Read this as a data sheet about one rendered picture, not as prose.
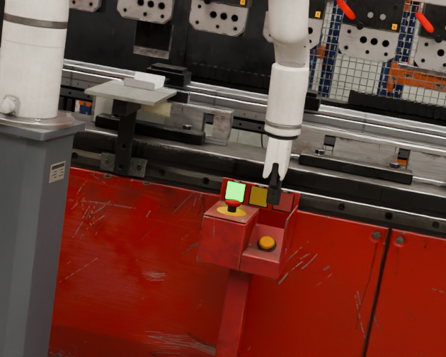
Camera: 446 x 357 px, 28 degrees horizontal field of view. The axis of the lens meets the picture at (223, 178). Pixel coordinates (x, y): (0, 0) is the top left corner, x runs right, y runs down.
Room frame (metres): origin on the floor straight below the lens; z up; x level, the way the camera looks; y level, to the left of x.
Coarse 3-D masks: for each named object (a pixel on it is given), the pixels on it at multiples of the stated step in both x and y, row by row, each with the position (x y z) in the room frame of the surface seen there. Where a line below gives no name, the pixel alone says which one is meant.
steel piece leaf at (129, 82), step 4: (124, 80) 2.37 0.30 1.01; (128, 80) 2.36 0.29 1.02; (132, 80) 2.36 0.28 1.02; (136, 80) 2.36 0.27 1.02; (140, 80) 2.36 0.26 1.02; (124, 84) 2.36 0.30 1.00; (128, 84) 2.36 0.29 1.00; (132, 84) 2.36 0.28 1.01; (136, 84) 2.36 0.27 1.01; (140, 84) 2.36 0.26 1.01; (144, 84) 2.36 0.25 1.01; (148, 84) 2.36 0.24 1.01; (152, 84) 2.35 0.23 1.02; (140, 88) 2.36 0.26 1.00; (144, 88) 2.36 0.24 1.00; (148, 88) 2.36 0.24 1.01; (152, 88) 2.35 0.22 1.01; (156, 88) 2.40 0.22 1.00; (160, 88) 2.42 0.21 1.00
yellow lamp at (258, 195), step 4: (252, 188) 2.15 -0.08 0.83; (256, 188) 2.15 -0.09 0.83; (260, 188) 2.15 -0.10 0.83; (264, 188) 2.15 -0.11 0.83; (252, 192) 2.15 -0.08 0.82; (256, 192) 2.15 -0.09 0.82; (260, 192) 2.15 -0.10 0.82; (264, 192) 2.14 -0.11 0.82; (252, 196) 2.15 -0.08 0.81; (256, 196) 2.15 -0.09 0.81; (260, 196) 2.15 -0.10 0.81; (264, 196) 2.14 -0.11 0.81; (252, 200) 2.15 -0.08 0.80; (256, 200) 2.15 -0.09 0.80; (260, 200) 2.15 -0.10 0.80; (264, 200) 2.14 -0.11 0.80; (256, 204) 2.15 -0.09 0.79; (260, 204) 2.15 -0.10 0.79; (264, 204) 2.14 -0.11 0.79
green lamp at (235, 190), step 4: (228, 184) 2.16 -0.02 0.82; (232, 184) 2.16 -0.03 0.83; (236, 184) 2.16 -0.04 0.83; (240, 184) 2.16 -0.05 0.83; (228, 188) 2.16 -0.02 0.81; (232, 188) 2.16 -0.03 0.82; (236, 188) 2.16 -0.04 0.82; (240, 188) 2.16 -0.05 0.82; (244, 188) 2.16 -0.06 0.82; (228, 192) 2.16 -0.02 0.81; (232, 192) 2.16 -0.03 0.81; (236, 192) 2.16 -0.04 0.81; (240, 192) 2.16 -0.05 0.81; (228, 196) 2.16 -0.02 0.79; (232, 196) 2.16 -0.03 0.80; (236, 196) 2.16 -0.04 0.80; (240, 196) 2.16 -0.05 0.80; (240, 200) 2.16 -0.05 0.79
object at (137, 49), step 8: (136, 24) 2.45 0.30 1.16; (144, 24) 2.45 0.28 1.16; (152, 24) 2.44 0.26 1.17; (160, 24) 2.44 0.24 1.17; (136, 32) 2.45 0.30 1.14; (144, 32) 2.45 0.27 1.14; (152, 32) 2.44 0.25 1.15; (160, 32) 2.44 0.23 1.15; (168, 32) 2.44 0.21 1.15; (136, 40) 2.45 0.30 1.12; (144, 40) 2.45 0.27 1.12; (152, 40) 2.44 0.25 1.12; (160, 40) 2.44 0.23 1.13; (168, 40) 2.44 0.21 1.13; (136, 48) 2.46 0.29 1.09; (144, 48) 2.45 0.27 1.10; (152, 48) 2.44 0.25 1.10; (160, 48) 2.44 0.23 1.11; (168, 48) 2.44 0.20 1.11; (152, 56) 2.45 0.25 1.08; (160, 56) 2.45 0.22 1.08
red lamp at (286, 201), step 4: (284, 196) 2.13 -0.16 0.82; (288, 196) 2.13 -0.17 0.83; (292, 196) 2.13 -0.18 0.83; (280, 200) 2.14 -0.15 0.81; (284, 200) 2.13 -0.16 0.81; (288, 200) 2.13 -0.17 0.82; (292, 200) 2.13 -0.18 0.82; (280, 204) 2.14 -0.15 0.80; (284, 204) 2.13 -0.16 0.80; (288, 204) 2.13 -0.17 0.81; (276, 208) 2.14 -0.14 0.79; (280, 208) 2.14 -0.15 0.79; (284, 208) 2.13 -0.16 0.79; (288, 208) 2.13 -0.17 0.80
